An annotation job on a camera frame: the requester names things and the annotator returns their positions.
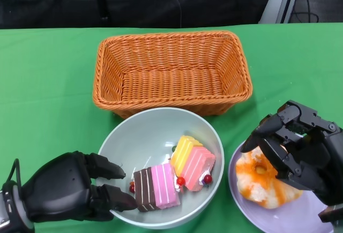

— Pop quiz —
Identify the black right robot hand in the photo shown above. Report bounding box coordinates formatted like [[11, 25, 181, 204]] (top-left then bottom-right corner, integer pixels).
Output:
[[240, 100, 343, 207]]

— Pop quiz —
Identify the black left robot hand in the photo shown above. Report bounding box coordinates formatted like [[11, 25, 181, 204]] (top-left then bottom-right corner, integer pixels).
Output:
[[20, 151, 139, 223]]

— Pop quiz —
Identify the orange white striped ring bread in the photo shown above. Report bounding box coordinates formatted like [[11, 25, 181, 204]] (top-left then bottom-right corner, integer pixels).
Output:
[[235, 147, 303, 209]]

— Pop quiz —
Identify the grey green bowl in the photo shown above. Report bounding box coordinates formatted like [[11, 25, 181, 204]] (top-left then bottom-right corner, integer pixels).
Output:
[[96, 109, 225, 230]]

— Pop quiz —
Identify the white round plate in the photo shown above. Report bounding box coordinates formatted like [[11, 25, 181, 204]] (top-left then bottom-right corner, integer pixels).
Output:
[[227, 139, 335, 233]]

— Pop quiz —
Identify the brown pink layered cake slice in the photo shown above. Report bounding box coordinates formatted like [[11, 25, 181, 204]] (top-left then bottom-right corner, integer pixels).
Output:
[[132, 163, 182, 213]]

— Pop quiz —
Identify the yellow pink layered cake slice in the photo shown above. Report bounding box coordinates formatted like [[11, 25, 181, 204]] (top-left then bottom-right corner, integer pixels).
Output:
[[170, 136, 217, 192]]

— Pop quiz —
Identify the orange wicker basket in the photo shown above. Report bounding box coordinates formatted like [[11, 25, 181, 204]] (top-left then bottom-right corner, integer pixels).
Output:
[[92, 31, 253, 119]]

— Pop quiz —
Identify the black backdrop curtain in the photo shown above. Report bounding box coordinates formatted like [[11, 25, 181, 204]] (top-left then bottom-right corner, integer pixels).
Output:
[[0, 0, 279, 29]]

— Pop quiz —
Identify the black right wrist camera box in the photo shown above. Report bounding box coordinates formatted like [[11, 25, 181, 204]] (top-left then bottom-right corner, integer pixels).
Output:
[[317, 205, 343, 223]]

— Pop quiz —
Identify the aluminium frame stand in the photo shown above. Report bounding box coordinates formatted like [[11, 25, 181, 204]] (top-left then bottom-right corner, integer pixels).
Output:
[[258, 0, 302, 24]]

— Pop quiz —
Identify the thin black hanging cable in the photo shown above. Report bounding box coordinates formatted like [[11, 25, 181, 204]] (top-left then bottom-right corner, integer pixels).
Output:
[[169, 0, 183, 28]]

